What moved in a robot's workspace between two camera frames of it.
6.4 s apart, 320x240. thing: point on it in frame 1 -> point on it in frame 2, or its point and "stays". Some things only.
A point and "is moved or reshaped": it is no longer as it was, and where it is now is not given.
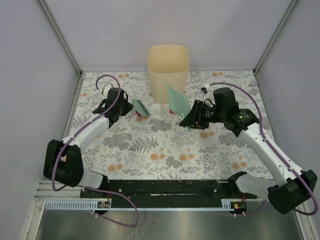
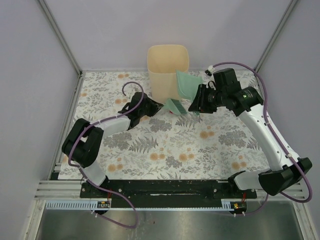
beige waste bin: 168,65 stays
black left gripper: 128,107 -> 155,107
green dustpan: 179,103 -> 188,84
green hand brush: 140,108 is moved or reshaped
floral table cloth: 157,147 stays
